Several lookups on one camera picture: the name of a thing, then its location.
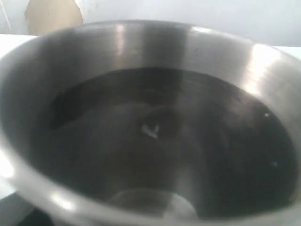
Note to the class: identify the stainless steel cup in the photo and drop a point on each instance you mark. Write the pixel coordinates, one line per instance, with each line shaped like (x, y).
(150, 123)

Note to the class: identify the white backdrop cloth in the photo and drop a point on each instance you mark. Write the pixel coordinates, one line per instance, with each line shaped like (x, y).
(275, 22)

